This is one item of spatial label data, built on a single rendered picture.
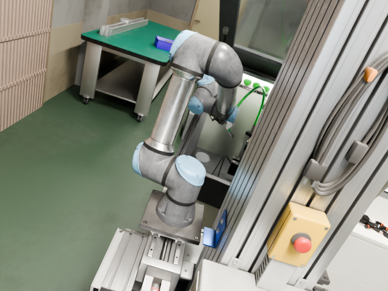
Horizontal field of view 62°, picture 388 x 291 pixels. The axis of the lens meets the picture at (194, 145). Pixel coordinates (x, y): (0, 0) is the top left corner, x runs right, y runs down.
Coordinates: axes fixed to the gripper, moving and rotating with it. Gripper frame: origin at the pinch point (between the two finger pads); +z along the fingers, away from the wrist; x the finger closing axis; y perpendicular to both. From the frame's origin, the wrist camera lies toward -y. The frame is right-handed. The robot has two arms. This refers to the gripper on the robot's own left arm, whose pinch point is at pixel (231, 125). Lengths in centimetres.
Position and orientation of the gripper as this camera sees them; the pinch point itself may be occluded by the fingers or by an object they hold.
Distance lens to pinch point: 172.5
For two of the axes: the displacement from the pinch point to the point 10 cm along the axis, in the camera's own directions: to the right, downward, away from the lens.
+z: 4.0, 6.3, 6.7
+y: -6.4, 7.1, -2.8
